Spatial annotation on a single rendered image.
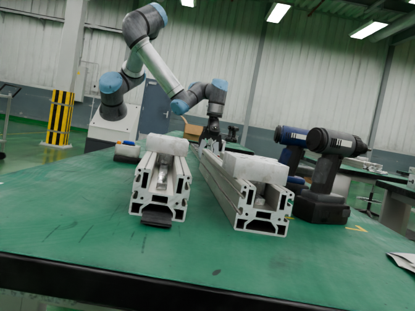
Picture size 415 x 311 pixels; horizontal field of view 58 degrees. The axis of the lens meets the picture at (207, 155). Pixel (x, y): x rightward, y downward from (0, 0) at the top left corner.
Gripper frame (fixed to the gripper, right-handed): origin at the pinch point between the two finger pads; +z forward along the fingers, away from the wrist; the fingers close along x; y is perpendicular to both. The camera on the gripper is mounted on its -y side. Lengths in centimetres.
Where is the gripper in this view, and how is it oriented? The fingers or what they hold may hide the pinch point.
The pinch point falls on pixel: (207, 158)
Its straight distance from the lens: 168.0
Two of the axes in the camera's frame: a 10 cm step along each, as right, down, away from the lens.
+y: -1.0, -1.0, 9.9
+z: -1.8, 9.8, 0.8
